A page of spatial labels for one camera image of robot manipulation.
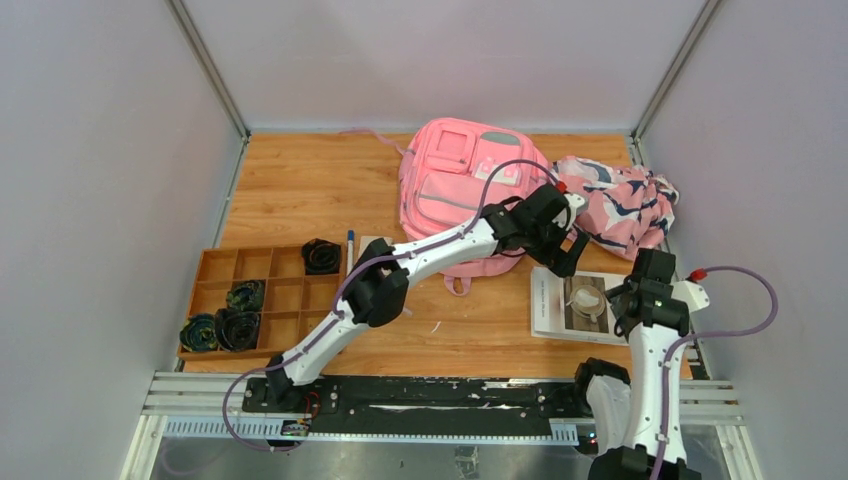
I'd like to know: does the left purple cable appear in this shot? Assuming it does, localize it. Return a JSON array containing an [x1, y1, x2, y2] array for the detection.
[[221, 158, 564, 454]]

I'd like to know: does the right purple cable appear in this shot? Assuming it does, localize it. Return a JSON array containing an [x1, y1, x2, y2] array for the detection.
[[645, 266, 780, 480]]

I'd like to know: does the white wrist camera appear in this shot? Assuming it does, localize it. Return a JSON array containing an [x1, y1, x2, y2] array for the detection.
[[683, 268, 710, 312], [554, 181, 587, 229]]

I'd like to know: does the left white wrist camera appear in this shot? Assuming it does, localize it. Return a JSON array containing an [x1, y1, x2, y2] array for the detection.
[[554, 181, 587, 229]]

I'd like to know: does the wooden compartment tray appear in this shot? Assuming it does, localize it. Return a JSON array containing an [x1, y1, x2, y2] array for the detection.
[[177, 245, 345, 362]]

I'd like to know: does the pink patterned cloth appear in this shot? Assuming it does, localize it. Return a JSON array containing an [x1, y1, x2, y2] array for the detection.
[[552, 156, 680, 260]]

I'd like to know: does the blue capped white marker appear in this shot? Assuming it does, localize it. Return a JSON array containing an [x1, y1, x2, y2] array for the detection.
[[345, 230, 355, 275]]

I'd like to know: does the pink student backpack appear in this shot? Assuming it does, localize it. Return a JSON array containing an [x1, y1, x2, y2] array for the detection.
[[397, 117, 556, 297]]

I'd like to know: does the dark green rolled sock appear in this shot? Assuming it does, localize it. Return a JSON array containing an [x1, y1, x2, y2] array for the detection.
[[226, 279, 266, 312]]

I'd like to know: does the black rolled sock front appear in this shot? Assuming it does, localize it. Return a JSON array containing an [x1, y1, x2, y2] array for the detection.
[[214, 308, 261, 352]]

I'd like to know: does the white coffee cover book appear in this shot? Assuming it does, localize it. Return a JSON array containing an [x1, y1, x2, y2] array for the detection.
[[531, 267, 626, 345]]

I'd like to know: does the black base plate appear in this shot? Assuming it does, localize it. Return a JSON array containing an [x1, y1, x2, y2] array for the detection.
[[241, 375, 591, 438]]

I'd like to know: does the blue yellow rolled sock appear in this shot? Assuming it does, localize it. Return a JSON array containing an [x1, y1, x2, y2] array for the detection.
[[179, 313, 218, 353]]

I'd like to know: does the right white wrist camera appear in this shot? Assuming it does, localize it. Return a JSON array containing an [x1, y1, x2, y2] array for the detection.
[[683, 268, 710, 312]]

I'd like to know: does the purple cable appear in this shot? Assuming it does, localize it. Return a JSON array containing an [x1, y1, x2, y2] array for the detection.
[[221, 158, 564, 454], [645, 266, 780, 480]]

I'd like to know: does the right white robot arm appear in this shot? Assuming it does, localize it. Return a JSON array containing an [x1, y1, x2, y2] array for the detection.
[[570, 249, 702, 479]]

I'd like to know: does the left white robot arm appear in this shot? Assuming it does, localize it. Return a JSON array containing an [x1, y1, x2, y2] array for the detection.
[[263, 182, 588, 413]]

